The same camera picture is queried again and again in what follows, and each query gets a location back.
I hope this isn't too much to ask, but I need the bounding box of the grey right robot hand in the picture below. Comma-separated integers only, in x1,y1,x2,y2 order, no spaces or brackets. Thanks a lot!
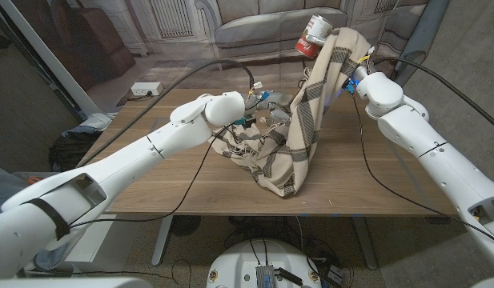
305,34,374,89

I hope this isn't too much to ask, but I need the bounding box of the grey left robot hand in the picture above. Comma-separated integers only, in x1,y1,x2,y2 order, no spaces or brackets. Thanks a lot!
243,90,295,125

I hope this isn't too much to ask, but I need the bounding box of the cream plaid fringed scarf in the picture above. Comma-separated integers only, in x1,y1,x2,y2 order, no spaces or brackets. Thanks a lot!
209,26,372,198

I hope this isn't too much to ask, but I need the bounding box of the red white soup can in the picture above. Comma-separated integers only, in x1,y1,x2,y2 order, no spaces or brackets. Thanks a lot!
294,14,334,60

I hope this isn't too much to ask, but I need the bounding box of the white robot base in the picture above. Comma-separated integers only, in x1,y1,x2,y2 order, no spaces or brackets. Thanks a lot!
206,238,323,288

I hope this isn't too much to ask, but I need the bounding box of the grey blue rolled sheet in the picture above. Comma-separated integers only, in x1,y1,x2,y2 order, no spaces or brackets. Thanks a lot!
384,0,450,90

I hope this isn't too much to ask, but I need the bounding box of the printed living room backdrop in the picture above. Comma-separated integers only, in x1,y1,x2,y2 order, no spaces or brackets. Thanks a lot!
10,0,432,115

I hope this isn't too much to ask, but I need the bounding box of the white power strip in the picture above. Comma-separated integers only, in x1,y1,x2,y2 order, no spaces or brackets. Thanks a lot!
130,82,164,98

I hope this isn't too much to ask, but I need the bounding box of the black round floor fan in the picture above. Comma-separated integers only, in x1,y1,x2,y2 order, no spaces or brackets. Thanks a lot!
170,214,202,237

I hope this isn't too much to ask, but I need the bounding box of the grey table leg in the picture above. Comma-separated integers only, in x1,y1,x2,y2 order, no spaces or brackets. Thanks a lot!
352,215,379,271

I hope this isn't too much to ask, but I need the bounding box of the grey finned electronics box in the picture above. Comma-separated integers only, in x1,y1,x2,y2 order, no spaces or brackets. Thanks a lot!
255,264,276,288

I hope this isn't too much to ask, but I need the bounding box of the black connector block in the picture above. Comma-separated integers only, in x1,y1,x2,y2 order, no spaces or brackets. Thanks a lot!
276,267,303,287

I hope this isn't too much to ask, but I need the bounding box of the white table leg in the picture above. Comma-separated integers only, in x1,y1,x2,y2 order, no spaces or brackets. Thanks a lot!
151,214,174,267

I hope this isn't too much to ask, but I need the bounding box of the grey floor box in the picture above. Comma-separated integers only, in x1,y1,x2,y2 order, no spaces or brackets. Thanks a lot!
327,264,344,286

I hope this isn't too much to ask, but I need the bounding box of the black bag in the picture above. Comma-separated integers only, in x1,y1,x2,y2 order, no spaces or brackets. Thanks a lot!
49,130,102,173

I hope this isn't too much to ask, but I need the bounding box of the white leaning board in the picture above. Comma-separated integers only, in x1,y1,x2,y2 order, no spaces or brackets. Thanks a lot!
0,0,119,117

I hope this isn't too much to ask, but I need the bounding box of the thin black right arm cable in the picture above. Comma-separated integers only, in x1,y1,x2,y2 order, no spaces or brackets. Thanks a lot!
351,94,494,248

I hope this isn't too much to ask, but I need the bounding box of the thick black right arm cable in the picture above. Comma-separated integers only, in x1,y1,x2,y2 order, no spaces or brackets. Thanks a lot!
372,55,494,133

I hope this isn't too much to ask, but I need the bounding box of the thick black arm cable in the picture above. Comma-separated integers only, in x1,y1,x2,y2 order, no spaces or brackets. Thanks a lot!
372,55,494,133
76,58,255,169

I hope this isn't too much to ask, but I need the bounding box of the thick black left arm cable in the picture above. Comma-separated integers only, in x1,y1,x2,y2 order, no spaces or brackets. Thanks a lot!
76,58,255,169

